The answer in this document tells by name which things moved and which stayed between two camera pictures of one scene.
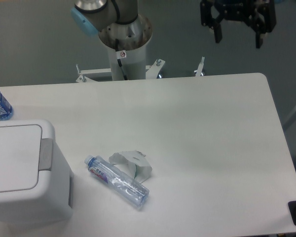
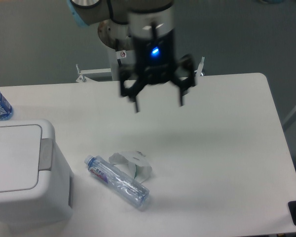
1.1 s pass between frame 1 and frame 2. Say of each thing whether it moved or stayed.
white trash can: stayed
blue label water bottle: stayed
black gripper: moved
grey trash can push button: stayed
